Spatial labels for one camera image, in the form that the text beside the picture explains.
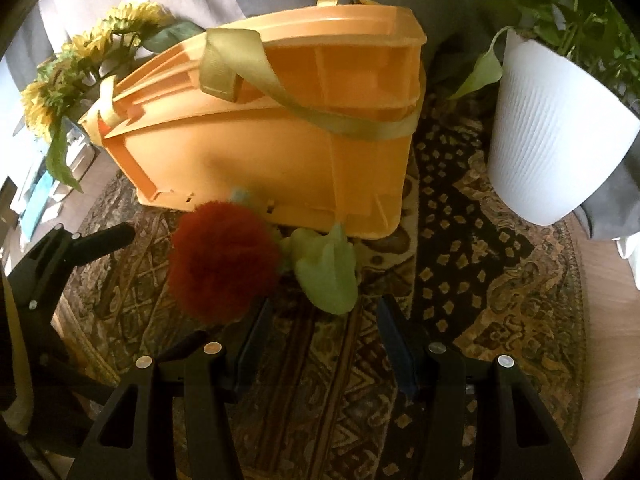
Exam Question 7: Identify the patterned oriental rug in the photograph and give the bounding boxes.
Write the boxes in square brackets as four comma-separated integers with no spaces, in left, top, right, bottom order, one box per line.
[50,60,591,480]

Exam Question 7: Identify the orange plastic crate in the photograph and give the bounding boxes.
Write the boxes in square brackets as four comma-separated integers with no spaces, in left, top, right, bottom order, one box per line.
[79,2,428,240]

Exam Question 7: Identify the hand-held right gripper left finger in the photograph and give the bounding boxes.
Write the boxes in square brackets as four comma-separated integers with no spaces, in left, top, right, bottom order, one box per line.
[80,300,275,480]

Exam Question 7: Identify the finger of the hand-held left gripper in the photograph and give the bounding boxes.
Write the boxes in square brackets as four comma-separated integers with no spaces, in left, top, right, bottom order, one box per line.
[7,223,137,311]

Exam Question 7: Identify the green leafy plant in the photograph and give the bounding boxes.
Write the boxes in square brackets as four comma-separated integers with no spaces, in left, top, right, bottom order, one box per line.
[447,0,640,107]

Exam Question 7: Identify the white ribbed plant pot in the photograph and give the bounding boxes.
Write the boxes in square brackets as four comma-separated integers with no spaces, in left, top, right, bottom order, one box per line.
[486,27,640,227]

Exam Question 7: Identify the sunflower bouquet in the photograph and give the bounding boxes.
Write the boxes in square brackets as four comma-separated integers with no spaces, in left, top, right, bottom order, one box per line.
[20,1,206,194]

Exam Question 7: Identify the green plush toy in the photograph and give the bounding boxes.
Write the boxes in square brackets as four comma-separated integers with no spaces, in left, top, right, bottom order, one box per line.
[280,222,359,317]

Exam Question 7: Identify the red pompom plush toy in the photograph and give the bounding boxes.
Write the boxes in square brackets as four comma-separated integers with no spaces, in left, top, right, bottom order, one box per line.
[167,199,282,326]

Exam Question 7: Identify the white sheer cloth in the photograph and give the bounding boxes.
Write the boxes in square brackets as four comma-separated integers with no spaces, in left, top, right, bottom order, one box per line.
[614,234,640,291]

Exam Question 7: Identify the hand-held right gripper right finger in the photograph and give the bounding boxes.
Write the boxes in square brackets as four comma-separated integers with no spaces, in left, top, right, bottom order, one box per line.
[377,296,586,480]

